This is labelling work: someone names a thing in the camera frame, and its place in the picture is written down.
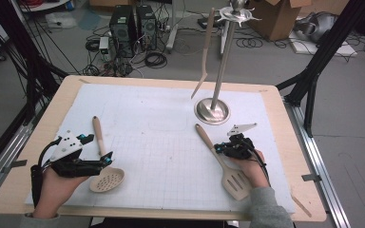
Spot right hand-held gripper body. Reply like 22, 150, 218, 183
226, 123, 258, 161

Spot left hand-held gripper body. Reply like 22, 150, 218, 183
48, 129, 106, 179

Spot beige perforated skimmer spoon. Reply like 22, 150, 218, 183
88, 115, 125, 194

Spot beige slotted spatula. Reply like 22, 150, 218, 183
195, 123, 253, 202

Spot steel utensil stand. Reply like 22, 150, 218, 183
194, 0, 262, 125

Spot solid beige spatula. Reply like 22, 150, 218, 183
190, 8, 217, 100

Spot person's right hand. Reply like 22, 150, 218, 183
231, 149, 270, 189

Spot person's left hand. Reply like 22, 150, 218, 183
32, 165, 89, 219

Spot white grid mat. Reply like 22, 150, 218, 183
25, 83, 296, 214

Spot small white device box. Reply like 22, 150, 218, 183
98, 36, 110, 55

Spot white stand leg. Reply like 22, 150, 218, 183
220, 18, 231, 56

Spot black computer tower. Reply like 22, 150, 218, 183
108, 5, 138, 59
135, 4, 158, 51

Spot clear plastic bag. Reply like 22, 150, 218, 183
46, 11, 78, 29

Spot grey stand leg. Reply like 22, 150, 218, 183
165, 0, 180, 53

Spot flat black box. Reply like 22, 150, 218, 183
197, 15, 226, 30

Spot brown cardboard box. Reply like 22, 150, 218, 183
246, 0, 302, 42

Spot white flat board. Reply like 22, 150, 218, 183
288, 29, 359, 58

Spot white round table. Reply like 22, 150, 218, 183
18, 0, 70, 13

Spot grey bag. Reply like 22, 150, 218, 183
294, 11, 340, 44

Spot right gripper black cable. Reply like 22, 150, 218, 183
246, 139, 272, 188

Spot left gripper black strap cable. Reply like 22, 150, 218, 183
30, 136, 63, 208

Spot grey metal bracket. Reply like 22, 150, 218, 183
301, 173, 323, 183
2, 160, 29, 174

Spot aluminium rail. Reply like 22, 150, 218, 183
283, 98, 351, 228
0, 104, 42, 207

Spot tangle of black cables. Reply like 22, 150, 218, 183
82, 27, 141, 78

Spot black metal frame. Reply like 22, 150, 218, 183
0, 0, 69, 126
275, 0, 365, 139

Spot thin black cable loops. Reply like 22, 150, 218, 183
236, 37, 264, 49

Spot coil of black cable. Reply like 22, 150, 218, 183
144, 51, 168, 69

